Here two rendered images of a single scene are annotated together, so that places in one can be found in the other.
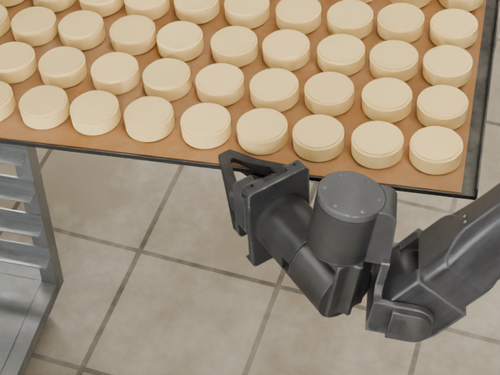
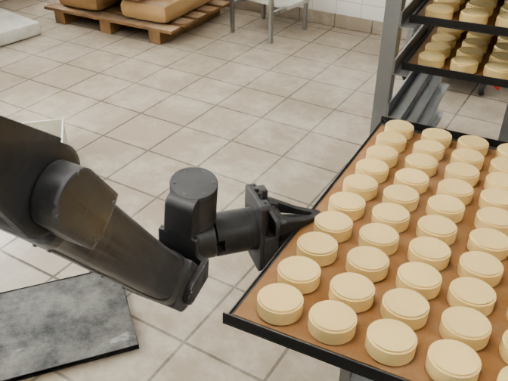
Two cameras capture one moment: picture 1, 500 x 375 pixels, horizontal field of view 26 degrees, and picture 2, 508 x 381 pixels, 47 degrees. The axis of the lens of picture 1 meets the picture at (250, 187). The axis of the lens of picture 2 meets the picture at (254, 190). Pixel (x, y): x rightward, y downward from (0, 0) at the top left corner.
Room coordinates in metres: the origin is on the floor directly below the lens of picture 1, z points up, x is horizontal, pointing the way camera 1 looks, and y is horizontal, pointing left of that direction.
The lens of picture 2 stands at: (0.80, -0.63, 1.48)
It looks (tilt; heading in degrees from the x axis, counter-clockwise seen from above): 34 degrees down; 104
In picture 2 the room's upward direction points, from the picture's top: straight up
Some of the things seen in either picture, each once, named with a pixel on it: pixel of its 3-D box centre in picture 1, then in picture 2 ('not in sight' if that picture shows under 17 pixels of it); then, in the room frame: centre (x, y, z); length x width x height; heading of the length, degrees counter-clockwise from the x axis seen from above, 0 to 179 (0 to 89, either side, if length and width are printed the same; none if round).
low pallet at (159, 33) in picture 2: not in sight; (138, 10); (-1.18, 3.65, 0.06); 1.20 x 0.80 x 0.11; 165
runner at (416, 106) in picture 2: not in sight; (424, 92); (0.89, 0.76, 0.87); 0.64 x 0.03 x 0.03; 77
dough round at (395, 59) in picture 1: (393, 61); (404, 308); (0.85, -0.15, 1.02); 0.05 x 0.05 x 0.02
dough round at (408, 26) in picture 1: (400, 23); (464, 328); (0.91, -0.16, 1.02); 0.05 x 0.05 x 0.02
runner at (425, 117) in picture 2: not in sight; (419, 125); (0.89, 0.76, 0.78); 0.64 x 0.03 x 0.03; 77
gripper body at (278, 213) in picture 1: (291, 231); (238, 230); (0.63, -0.04, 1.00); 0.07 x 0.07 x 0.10; 32
